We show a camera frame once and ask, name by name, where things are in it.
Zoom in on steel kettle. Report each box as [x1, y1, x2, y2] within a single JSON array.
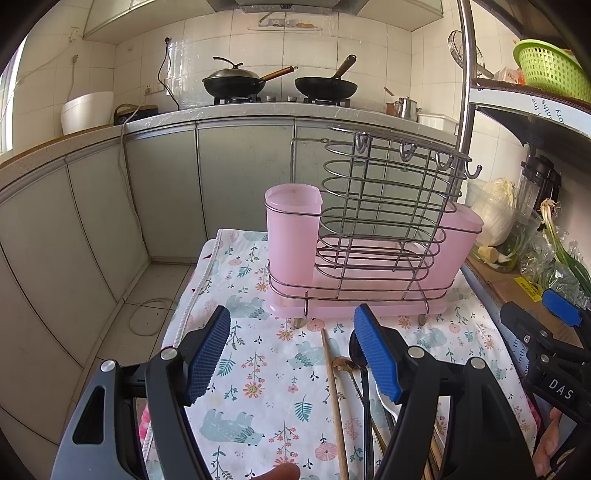
[[394, 97, 420, 122]]

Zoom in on lidded black wok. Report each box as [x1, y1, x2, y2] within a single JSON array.
[[202, 56, 298, 100]]

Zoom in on black plastic spoon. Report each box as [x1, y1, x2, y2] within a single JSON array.
[[349, 331, 375, 480]]

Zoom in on green plastic colander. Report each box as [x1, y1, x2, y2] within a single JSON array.
[[513, 39, 590, 103]]

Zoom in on napa cabbage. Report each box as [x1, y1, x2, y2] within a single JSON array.
[[472, 178, 517, 247]]

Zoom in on floral animal print cloth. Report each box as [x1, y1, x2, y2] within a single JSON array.
[[162, 230, 538, 479]]

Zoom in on black blender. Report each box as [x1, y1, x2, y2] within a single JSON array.
[[517, 155, 562, 216]]

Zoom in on clear plastic container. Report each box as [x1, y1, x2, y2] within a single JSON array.
[[465, 178, 541, 273]]

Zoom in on range hood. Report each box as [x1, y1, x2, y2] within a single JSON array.
[[207, 0, 368, 15]]

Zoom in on white rice cooker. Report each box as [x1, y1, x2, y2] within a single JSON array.
[[60, 91, 114, 135]]

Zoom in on white plastic spoon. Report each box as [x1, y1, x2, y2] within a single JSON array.
[[370, 377, 402, 422]]

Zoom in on green onions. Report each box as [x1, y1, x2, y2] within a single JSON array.
[[540, 198, 591, 297]]

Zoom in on right hand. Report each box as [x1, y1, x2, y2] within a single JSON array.
[[532, 408, 562, 477]]

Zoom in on left hand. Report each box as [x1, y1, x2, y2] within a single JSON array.
[[253, 463, 301, 480]]

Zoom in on cardboard box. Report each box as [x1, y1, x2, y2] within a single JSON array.
[[462, 257, 582, 347]]

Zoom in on steel shelf pole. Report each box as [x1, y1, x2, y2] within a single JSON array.
[[450, 0, 479, 199]]

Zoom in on wooden chopstick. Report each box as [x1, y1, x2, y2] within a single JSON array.
[[321, 329, 349, 480]]

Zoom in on wire strainer ladle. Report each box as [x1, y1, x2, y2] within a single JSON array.
[[445, 29, 494, 80]]

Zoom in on open black frying pan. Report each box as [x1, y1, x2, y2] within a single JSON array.
[[294, 54, 358, 102]]

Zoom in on pink wire utensil rack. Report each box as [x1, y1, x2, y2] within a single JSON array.
[[264, 125, 483, 319]]

